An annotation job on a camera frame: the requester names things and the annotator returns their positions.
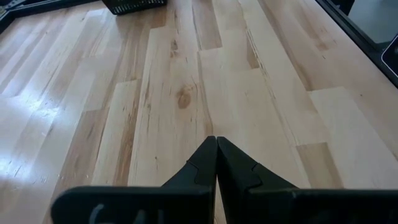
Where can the black mesh basket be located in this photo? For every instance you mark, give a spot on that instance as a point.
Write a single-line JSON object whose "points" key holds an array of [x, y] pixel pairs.
{"points": [[133, 6]]}

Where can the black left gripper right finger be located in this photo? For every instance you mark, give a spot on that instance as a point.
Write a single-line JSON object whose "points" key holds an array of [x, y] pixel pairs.
{"points": [[248, 199]]}

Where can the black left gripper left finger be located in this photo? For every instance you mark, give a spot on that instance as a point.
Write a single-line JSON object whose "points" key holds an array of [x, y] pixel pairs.
{"points": [[186, 199]]}

